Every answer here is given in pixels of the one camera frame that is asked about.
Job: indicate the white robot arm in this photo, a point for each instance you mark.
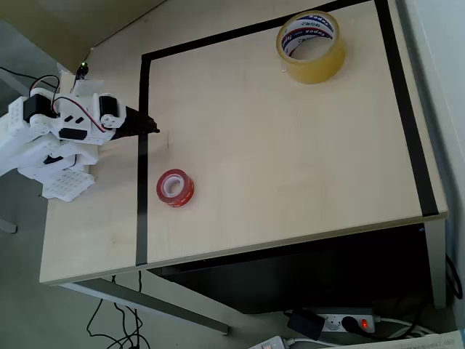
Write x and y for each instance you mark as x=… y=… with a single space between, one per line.
x=29 y=152

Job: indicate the black round plug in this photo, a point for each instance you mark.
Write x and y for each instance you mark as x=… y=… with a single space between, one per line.
x=349 y=323

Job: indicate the black power adapter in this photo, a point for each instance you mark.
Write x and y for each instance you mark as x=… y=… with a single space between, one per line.
x=305 y=323

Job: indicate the yellow tape roll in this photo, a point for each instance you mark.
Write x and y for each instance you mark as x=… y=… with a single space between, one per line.
x=319 y=72

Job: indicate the white gripper camera mount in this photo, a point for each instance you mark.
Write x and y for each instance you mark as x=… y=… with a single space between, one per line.
x=89 y=85

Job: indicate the black tape strip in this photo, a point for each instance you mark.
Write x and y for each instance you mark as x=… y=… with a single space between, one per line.
x=142 y=163
x=407 y=109
x=254 y=29

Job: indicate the white power strip red switch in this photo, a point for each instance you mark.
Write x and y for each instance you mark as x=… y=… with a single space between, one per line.
x=332 y=323

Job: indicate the grey table leg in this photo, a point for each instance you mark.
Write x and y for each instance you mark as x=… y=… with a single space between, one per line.
x=163 y=307
x=436 y=261

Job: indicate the red tape roll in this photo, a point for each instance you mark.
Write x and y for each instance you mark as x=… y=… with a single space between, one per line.
x=181 y=198

